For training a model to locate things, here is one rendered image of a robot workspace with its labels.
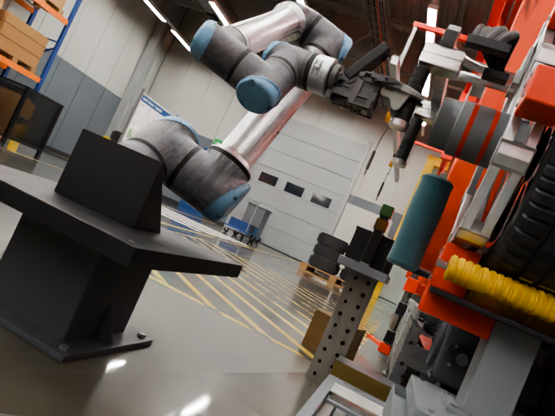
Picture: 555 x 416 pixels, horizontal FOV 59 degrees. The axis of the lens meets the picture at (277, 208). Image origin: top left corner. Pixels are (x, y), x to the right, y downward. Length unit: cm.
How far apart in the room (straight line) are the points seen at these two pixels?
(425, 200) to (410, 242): 12
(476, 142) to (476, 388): 56
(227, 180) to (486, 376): 79
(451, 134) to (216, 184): 61
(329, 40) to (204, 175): 59
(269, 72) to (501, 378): 84
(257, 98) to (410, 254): 57
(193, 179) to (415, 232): 60
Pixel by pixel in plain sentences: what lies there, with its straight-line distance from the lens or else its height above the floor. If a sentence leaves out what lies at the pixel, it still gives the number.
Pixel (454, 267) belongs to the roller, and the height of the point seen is 51.
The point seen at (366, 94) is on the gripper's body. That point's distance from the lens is 114.
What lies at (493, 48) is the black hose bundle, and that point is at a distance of 117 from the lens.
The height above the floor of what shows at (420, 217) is 62.
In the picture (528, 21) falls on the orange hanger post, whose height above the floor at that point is 143.
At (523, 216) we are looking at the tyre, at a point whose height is 64.
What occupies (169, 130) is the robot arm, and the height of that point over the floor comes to 57.
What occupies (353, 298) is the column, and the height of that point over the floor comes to 33.
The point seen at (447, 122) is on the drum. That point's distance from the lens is 126.
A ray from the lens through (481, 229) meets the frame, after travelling 114.
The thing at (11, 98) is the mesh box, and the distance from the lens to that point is 891.
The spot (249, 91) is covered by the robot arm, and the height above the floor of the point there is 68.
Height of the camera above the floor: 42
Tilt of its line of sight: 3 degrees up
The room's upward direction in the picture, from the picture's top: 24 degrees clockwise
